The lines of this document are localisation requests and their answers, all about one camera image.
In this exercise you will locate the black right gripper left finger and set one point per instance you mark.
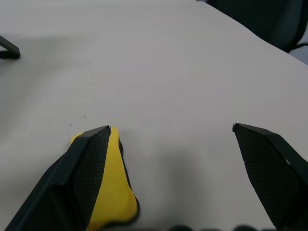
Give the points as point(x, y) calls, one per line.
point(72, 183)

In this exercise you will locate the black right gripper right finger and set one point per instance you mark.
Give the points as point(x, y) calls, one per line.
point(272, 173)

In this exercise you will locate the yellow soft object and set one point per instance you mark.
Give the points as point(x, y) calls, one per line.
point(114, 190)

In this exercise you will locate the black whiteboard stand foot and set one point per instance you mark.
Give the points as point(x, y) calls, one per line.
point(9, 49)

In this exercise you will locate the black office chair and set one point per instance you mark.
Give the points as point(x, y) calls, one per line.
point(264, 21)

